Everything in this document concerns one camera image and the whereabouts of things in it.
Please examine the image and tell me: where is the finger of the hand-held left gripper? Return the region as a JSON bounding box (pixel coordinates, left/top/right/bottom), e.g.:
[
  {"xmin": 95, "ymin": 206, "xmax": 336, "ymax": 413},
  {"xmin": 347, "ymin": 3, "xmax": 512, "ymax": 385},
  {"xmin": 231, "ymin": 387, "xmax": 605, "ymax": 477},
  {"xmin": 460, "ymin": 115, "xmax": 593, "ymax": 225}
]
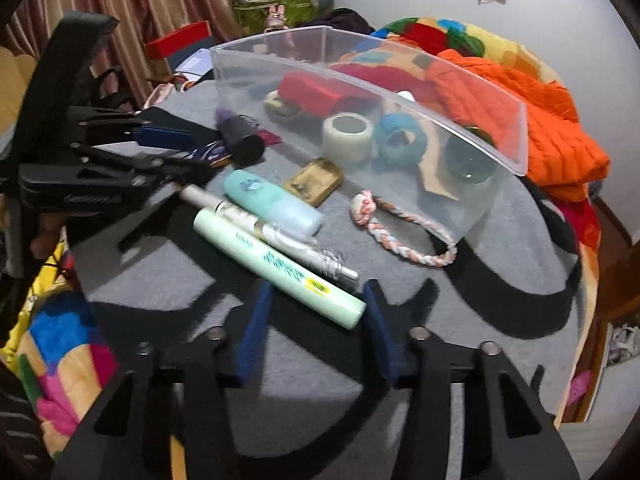
[
  {"xmin": 19, "ymin": 144, "xmax": 217, "ymax": 212},
  {"xmin": 62, "ymin": 105, "xmax": 195, "ymax": 152}
]

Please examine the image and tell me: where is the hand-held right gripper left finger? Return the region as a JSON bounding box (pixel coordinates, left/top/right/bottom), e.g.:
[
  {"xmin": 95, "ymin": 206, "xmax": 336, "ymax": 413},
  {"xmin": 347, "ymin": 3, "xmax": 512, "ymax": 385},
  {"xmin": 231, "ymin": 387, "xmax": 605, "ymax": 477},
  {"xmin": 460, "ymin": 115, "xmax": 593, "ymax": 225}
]
[{"xmin": 50, "ymin": 280, "xmax": 276, "ymax": 480}]

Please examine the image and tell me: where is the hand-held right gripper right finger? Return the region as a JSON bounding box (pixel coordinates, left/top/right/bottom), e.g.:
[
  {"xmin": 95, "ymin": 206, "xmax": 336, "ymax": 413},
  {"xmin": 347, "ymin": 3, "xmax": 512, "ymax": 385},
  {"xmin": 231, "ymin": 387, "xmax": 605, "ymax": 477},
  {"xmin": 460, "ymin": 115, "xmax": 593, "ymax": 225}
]
[{"xmin": 361, "ymin": 280, "xmax": 581, "ymax": 480}]

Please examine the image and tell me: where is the blue staples box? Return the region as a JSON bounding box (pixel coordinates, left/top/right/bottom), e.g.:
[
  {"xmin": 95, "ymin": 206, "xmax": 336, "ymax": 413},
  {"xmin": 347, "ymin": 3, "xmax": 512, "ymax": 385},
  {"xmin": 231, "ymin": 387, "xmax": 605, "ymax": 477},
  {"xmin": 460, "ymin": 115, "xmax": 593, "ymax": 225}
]
[{"xmin": 187, "ymin": 140, "xmax": 233, "ymax": 168}]

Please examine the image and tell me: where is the light green tube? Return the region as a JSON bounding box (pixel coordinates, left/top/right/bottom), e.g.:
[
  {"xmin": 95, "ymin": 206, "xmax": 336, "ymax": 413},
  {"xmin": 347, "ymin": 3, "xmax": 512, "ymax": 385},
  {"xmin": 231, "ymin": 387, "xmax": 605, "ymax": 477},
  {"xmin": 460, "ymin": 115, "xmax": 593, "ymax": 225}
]
[{"xmin": 192, "ymin": 208, "xmax": 367, "ymax": 331}]

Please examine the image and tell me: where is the red foil pouch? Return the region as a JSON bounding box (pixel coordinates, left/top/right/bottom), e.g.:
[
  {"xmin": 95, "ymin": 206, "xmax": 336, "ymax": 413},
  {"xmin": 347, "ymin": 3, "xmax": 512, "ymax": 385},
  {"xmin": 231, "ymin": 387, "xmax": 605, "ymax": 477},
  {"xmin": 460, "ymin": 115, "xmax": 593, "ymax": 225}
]
[{"xmin": 277, "ymin": 62, "xmax": 381, "ymax": 116}]

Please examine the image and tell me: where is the peach cosmetic tube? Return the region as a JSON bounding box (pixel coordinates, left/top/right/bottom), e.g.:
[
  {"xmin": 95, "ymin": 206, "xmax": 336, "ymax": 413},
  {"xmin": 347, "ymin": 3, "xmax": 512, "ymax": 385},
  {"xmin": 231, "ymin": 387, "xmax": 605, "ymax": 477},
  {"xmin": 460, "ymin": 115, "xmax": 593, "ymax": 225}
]
[{"xmin": 417, "ymin": 150, "xmax": 461, "ymax": 201}]

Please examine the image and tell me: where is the white tape roll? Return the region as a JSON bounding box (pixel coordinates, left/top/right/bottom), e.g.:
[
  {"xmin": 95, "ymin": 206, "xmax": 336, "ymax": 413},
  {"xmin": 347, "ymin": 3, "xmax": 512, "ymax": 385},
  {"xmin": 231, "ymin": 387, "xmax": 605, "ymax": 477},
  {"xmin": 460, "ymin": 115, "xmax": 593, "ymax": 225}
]
[{"xmin": 321, "ymin": 112, "xmax": 375, "ymax": 163}]

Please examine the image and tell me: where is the dark green dropper bottle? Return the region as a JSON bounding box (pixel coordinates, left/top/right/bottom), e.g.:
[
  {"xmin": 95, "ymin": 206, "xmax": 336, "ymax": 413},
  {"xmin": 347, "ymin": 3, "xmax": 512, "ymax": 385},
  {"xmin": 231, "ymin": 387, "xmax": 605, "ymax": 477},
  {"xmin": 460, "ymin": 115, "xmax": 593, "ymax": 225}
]
[{"xmin": 444, "ymin": 127, "xmax": 498, "ymax": 188}]

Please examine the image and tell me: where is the blue tape roll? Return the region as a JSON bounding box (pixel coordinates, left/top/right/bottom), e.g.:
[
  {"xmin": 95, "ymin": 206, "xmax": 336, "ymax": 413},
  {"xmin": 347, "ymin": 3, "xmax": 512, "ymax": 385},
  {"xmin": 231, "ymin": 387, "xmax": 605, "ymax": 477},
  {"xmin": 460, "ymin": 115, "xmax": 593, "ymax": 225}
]
[{"xmin": 374, "ymin": 112, "xmax": 430, "ymax": 167}]

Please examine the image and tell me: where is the clear plastic storage bin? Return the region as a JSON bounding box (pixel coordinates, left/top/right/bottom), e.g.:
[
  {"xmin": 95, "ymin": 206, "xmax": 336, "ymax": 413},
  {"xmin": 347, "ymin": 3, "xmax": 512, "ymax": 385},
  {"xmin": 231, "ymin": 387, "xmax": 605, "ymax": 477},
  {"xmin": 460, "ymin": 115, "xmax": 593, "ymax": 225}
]
[{"xmin": 209, "ymin": 25, "xmax": 530, "ymax": 246}]

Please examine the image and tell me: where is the pink bag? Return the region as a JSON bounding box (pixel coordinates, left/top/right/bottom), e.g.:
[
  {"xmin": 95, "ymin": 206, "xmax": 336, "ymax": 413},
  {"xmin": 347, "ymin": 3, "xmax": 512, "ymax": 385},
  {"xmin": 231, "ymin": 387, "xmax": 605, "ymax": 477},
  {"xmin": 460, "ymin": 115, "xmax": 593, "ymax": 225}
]
[{"xmin": 145, "ymin": 82, "xmax": 176, "ymax": 108}]

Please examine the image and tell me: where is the blue notebook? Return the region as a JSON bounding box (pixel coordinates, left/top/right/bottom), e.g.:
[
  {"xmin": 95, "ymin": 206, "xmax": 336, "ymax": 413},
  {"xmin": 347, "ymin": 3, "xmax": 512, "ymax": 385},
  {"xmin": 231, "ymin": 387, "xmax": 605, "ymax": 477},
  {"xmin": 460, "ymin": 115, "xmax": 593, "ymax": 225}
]
[{"xmin": 175, "ymin": 49, "xmax": 216, "ymax": 81}]

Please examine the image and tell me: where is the purple bottle with black cap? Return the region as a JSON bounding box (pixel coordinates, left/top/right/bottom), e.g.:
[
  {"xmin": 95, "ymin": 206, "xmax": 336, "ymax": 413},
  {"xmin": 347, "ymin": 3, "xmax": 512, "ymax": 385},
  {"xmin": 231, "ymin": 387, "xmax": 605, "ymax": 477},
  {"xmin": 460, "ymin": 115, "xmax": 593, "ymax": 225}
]
[{"xmin": 216, "ymin": 107, "xmax": 266, "ymax": 167}]

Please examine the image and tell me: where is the grey and black blanket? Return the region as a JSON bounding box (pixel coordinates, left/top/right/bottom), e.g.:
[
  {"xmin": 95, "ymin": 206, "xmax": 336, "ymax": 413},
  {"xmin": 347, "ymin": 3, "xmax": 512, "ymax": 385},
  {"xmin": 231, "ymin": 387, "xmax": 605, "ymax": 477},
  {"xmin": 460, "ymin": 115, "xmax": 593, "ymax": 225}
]
[{"xmin": 65, "ymin": 77, "xmax": 586, "ymax": 480}]

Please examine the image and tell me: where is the white pen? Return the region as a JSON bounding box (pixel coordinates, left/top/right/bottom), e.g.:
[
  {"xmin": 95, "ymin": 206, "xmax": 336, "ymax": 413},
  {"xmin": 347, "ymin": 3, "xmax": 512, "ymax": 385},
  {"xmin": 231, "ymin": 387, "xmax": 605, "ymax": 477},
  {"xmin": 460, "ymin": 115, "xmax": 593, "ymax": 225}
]
[{"xmin": 179, "ymin": 185, "xmax": 361, "ymax": 283}]

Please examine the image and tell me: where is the red box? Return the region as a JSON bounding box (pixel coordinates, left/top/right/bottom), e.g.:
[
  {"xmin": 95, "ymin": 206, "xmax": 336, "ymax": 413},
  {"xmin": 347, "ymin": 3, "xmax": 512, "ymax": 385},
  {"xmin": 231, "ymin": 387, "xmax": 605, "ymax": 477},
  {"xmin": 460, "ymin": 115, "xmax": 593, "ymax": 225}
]
[{"xmin": 144, "ymin": 21, "xmax": 213, "ymax": 61}]

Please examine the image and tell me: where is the teal bottle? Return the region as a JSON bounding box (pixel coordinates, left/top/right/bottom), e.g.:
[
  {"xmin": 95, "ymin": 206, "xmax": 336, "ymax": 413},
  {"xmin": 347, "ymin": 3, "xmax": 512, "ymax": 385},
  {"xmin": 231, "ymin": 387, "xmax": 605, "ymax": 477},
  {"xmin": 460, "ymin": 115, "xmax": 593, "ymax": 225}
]
[{"xmin": 222, "ymin": 169, "xmax": 325, "ymax": 237}]

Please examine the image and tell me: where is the green storage box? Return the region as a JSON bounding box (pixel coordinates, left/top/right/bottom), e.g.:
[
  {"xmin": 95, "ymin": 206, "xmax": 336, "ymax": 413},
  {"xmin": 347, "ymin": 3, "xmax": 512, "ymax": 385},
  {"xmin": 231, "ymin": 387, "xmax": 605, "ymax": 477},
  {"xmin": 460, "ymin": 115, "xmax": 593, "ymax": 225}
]
[{"xmin": 232, "ymin": 0, "xmax": 321, "ymax": 36}]

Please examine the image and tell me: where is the colourful checked blanket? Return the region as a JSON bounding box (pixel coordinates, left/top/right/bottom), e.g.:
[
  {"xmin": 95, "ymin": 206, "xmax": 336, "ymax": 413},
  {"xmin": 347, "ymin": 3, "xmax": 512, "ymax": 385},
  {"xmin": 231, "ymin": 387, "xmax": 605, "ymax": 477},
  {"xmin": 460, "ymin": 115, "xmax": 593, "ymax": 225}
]
[{"xmin": 0, "ymin": 15, "xmax": 606, "ymax": 461}]

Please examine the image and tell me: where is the dark purple robe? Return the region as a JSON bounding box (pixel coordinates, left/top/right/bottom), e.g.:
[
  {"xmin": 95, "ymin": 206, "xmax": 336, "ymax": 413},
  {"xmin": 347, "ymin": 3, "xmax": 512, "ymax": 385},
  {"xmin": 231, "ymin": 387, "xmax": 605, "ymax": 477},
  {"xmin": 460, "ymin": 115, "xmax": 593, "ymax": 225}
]
[{"xmin": 325, "ymin": 7, "xmax": 376, "ymax": 36}]

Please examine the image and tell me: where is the orange padded jacket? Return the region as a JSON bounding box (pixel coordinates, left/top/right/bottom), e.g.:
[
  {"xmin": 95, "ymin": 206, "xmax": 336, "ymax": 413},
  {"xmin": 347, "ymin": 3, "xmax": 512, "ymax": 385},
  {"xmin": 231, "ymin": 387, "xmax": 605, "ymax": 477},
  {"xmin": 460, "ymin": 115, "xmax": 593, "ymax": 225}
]
[{"xmin": 427, "ymin": 49, "xmax": 612, "ymax": 201}]

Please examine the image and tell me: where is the braided rope toy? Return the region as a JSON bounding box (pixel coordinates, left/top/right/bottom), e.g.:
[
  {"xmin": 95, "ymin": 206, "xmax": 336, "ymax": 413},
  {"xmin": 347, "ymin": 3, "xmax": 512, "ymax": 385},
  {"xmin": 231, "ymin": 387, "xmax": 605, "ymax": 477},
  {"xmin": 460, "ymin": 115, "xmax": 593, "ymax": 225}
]
[{"xmin": 350, "ymin": 190, "xmax": 458, "ymax": 268}]

